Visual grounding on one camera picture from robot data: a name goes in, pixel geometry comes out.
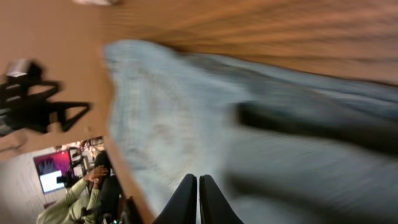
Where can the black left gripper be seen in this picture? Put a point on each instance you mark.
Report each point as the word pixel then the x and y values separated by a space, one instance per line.
pixel 25 104

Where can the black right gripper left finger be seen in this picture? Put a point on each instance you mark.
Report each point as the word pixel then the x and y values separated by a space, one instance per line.
pixel 182 206

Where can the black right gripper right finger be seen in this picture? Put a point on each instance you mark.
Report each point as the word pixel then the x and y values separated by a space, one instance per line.
pixel 214 208

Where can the blue denim jeans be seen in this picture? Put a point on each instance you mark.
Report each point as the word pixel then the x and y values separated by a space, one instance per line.
pixel 283 146

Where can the pink computer monitor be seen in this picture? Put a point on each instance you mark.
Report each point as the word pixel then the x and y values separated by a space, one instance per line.
pixel 52 170

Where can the person in green shirt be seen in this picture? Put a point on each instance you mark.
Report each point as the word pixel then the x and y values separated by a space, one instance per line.
pixel 83 194

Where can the folded beige trousers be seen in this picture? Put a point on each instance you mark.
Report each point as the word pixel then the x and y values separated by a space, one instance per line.
pixel 97 2

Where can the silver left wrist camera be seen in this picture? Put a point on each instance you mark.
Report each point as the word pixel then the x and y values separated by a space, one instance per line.
pixel 24 69

